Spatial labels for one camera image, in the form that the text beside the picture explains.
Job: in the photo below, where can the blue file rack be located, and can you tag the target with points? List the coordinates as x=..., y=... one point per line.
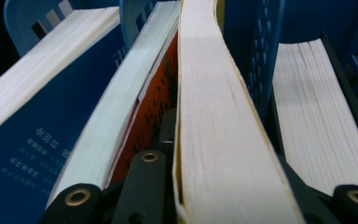
x=254, y=31

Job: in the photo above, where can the black hardcover book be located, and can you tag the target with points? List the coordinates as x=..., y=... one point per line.
x=317, y=124

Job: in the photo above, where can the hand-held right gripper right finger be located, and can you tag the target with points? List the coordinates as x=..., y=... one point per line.
x=313, y=208

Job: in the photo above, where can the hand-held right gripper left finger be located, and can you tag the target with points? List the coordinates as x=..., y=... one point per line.
x=143, y=193

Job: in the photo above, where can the illustrated paperback book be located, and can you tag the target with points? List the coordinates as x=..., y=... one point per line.
x=112, y=109

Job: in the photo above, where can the plain blue book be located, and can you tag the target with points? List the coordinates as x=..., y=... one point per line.
x=43, y=124

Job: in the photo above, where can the yellow book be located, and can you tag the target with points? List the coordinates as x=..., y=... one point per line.
x=217, y=140

